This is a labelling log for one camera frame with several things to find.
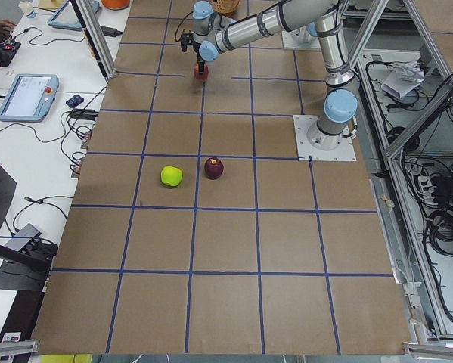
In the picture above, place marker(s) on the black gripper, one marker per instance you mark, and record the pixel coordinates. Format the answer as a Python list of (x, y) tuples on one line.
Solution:
[(200, 60)]

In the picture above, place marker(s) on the dark red apple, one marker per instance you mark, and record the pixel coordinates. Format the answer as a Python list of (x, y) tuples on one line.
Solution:
[(213, 168)]

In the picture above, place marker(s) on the green apple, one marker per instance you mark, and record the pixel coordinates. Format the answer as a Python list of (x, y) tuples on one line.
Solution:
[(171, 176)]

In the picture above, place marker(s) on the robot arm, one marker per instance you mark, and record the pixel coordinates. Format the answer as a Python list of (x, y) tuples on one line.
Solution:
[(214, 34)]

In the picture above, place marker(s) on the wicker basket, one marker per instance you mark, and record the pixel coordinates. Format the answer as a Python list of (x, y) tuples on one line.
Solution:
[(225, 6)]

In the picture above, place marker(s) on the black power adapter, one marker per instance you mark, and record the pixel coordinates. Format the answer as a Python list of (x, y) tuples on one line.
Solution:
[(111, 32)]

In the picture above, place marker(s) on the orange bucket with lid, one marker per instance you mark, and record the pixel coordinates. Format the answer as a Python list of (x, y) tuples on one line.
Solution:
[(115, 5)]

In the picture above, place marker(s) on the dark blue pouch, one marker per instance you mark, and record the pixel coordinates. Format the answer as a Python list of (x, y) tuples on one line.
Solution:
[(74, 101)]

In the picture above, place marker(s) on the blue teach pendant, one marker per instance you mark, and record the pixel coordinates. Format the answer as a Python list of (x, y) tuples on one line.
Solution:
[(65, 18), (29, 98)]

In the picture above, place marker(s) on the paper cup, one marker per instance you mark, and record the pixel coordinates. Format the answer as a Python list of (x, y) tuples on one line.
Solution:
[(27, 8)]

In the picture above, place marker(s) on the black monitor stand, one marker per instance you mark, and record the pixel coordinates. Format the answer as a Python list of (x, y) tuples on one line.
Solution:
[(26, 258)]

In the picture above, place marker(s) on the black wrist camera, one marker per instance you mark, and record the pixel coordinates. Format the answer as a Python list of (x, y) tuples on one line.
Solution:
[(185, 40)]

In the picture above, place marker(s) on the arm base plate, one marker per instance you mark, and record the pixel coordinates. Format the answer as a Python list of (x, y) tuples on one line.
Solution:
[(300, 39), (313, 145)]

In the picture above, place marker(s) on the aluminium frame post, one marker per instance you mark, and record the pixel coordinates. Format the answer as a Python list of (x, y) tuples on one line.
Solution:
[(95, 37)]

